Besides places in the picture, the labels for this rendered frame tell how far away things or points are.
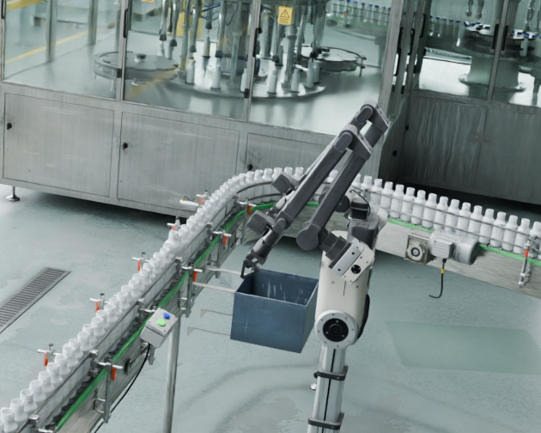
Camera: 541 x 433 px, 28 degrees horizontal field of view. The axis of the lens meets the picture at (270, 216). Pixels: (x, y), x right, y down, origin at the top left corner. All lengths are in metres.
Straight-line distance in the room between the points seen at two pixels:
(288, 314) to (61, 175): 3.73
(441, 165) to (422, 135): 0.30
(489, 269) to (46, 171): 3.75
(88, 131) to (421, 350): 2.87
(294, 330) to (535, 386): 2.17
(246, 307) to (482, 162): 4.91
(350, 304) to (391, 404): 1.91
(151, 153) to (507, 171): 3.12
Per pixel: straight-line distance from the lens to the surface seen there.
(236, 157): 7.42
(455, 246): 5.22
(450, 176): 9.19
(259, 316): 4.51
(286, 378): 5.90
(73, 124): 7.77
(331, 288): 3.93
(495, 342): 6.74
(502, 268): 5.30
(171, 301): 4.34
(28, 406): 3.23
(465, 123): 9.07
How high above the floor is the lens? 2.75
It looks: 19 degrees down
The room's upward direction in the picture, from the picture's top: 6 degrees clockwise
